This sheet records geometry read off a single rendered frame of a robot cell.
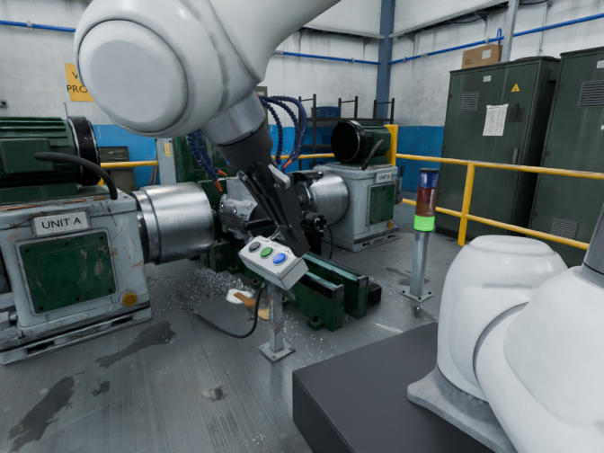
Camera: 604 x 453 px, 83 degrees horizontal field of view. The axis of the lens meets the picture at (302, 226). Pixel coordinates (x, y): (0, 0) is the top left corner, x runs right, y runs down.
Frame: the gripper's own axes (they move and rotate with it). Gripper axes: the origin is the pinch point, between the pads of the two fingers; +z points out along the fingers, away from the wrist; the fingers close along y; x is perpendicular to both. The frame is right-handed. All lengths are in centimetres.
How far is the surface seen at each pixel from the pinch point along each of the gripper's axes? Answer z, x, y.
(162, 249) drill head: 10, 14, 54
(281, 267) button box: 10.4, 1.4, 9.5
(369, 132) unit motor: 29, -85, 59
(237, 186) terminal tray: 14, -21, 66
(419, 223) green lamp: 37, -45, 11
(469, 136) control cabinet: 169, -322, 145
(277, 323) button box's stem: 26.8, 7.3, 15.6
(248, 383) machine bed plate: 29.0, 21.1, 11.3
